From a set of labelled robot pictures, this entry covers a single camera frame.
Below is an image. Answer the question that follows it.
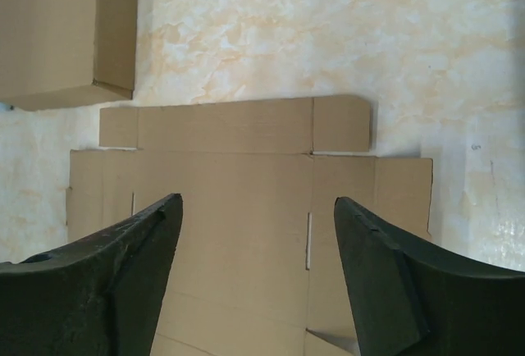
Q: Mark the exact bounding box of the brown cardboard box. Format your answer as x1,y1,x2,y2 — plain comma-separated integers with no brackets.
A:
67,95,432,355
1,0,138,111

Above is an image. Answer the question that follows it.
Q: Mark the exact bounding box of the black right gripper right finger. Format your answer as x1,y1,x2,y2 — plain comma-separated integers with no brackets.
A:
334,197,524,355

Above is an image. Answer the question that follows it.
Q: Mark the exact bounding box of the folded brown cardboard box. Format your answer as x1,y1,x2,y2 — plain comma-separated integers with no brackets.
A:
1,0,138,111

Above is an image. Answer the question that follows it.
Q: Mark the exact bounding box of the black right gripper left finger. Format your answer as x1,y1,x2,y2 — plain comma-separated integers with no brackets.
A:
1,194,183,355

